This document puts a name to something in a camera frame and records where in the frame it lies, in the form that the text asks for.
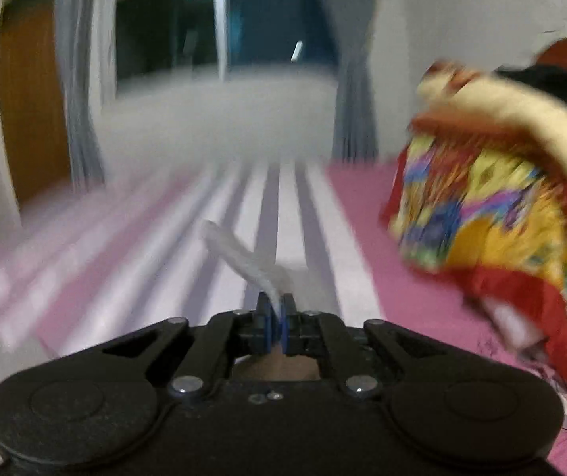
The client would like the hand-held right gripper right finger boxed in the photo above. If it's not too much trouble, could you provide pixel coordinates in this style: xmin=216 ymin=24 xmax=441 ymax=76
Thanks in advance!
xmin=279 ymin=292 xmax=459 ymax=400

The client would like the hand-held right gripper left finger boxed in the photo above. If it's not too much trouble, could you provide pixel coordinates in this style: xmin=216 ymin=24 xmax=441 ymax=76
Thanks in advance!
xmin=101 ymin=292 xmax=275 ymax=400

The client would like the grey white knitted cloth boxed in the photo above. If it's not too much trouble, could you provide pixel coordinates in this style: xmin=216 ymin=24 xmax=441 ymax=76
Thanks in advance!
xmin=201 ymin=219 xmax=295 ymax=319

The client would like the pink and grey striped bedsheet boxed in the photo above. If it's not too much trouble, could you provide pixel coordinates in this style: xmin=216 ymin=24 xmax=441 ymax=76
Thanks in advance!
xmin=0 ymin=157 xmax=567 ymax=476

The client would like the colourful printed blanket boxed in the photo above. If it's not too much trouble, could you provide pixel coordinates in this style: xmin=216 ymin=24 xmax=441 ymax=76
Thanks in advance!
xmin=379 ymin=58 xmax=567 ymax=445

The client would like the window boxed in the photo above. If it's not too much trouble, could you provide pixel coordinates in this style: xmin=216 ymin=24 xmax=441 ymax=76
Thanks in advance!
xmin=111 ymin=0 xmax=342 ymax=96

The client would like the wooden door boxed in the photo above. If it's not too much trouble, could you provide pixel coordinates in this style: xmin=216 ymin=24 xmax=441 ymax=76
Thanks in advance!
xmin=0 ymin=2 xmax=74 ymax=205

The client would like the dark cloth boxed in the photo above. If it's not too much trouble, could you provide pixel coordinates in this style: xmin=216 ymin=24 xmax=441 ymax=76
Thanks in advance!
xmin=496 ymin=62 xmax=567 ymax=126

